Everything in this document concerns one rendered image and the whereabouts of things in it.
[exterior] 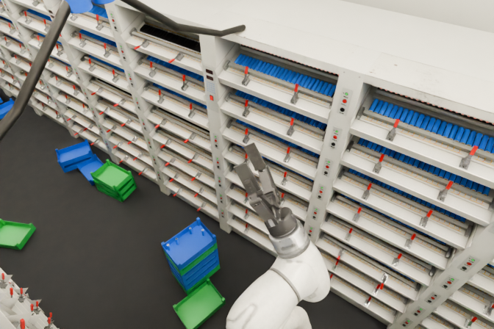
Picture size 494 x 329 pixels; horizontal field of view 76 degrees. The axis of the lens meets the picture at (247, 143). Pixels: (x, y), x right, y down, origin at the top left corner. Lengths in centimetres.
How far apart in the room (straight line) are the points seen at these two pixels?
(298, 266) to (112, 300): 204
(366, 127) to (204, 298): 172
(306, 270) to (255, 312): 15
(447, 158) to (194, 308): 189
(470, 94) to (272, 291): 92
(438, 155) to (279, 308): 88
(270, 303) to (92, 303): 208
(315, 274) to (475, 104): 76
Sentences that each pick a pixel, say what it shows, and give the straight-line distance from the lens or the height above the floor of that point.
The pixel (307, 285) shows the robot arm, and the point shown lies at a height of 162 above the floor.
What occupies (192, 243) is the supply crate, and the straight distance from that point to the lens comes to 228.
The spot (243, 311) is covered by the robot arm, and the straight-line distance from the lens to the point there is 79.
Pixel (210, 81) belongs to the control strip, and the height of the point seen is 147.
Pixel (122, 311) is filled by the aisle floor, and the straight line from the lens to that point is 265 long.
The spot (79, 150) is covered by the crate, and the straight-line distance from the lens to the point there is 367.
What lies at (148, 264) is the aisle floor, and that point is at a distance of 275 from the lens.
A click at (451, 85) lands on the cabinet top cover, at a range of 132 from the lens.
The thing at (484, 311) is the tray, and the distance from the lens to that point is 207.
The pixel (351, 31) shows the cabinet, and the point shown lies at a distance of 157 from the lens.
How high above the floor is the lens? 238
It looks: 44 degrees down
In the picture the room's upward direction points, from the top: straight up
